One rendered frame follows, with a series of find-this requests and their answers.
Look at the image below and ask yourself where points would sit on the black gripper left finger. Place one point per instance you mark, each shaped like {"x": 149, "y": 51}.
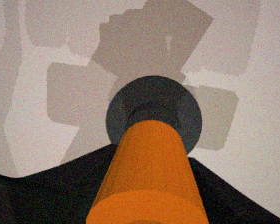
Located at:
{"x": 61, "y": 195}

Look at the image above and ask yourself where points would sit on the orange knob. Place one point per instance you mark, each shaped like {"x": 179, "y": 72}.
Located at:
{"x": 149, "y": 181}

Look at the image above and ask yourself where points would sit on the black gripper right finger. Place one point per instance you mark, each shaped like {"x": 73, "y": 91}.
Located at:
{"x": 223, "y": 203}

